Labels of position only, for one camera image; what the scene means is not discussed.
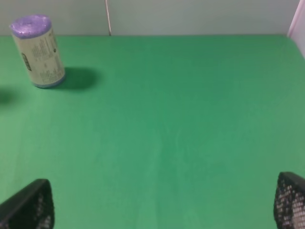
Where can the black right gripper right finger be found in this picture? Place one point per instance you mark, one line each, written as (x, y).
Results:
(289, 201)

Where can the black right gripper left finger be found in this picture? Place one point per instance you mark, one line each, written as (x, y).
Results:
(30, 208)

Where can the green table cloth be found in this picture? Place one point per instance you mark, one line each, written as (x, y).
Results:
(178, 132)

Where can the purple trash bag roll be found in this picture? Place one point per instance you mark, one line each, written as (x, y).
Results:
(36, 43)

